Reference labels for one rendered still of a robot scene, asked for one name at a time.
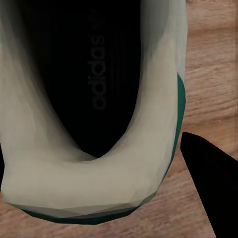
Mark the gym shoe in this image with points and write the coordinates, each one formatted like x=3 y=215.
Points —
x=92 y=100

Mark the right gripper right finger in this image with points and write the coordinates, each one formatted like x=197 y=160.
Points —
x=215 y=175

